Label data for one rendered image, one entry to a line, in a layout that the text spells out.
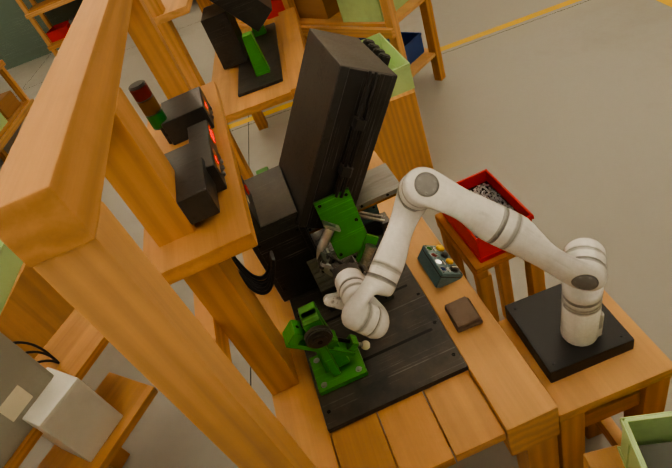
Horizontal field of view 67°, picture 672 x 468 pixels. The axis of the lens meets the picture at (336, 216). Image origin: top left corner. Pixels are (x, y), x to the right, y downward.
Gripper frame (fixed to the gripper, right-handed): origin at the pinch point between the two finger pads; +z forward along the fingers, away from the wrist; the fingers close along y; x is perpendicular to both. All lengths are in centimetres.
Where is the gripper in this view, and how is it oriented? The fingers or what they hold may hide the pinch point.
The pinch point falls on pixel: (339, 256)
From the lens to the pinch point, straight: 139.8
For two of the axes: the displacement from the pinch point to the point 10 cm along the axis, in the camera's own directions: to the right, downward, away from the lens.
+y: -9.0, -3.1, -3.0
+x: -3.9, 8.8, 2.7
